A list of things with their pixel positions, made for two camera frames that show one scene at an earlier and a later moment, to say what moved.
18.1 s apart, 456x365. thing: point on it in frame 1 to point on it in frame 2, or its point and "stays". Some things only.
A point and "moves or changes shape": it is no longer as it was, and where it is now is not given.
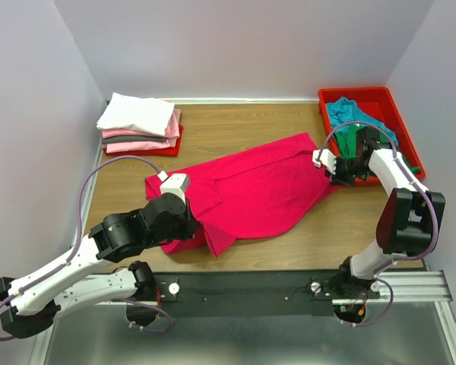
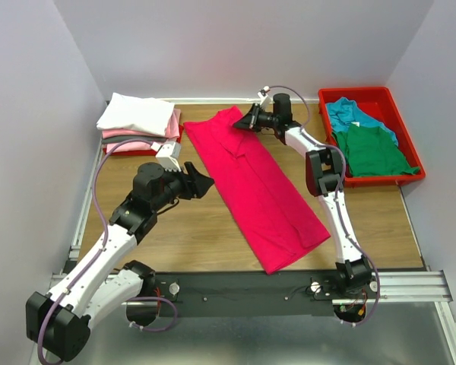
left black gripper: x=190 y=223 to x=195 y=184
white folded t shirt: x=144 y=115 stays
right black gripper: x=337 y=179 to x=248 y=122
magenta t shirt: x=250 y=193 moves or changes shape
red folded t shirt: x=168 y=151 stays
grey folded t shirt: x=131 y=139 stays
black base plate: x=245 y=293 stays
